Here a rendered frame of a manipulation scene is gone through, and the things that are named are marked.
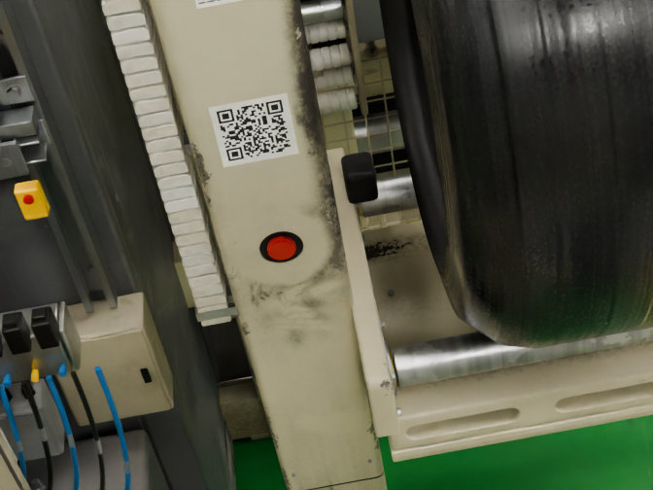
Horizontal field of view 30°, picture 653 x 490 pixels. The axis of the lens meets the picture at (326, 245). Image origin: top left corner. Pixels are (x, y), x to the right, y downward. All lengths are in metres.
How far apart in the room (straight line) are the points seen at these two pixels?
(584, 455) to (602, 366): 0.99
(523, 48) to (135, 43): 0.36
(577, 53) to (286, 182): 0.37
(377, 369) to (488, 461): 1.10
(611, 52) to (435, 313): 0.63
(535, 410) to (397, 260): 0.32
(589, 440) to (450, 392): 1.05
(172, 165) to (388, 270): 0.47
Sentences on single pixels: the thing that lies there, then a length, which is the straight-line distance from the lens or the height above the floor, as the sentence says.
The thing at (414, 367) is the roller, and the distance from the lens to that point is 1.34.
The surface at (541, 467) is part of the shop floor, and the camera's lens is 2.37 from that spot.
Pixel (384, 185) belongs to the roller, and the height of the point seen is 0.92.
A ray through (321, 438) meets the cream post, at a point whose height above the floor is 0.72.
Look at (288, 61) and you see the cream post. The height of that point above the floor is 1.29.
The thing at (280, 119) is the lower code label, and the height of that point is 1.23.
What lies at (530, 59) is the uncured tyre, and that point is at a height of 1.36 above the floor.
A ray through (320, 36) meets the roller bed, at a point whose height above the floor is 1.03.
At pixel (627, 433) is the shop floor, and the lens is 2.42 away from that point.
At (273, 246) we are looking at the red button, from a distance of 1.27.
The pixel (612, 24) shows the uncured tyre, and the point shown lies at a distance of 0.99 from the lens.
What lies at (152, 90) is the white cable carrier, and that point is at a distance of 1.16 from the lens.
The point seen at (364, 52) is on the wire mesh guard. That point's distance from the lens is 1.64.
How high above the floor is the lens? 1.95
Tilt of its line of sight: 44 degrees down
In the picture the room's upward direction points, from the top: 11 degrees counter-clockwise
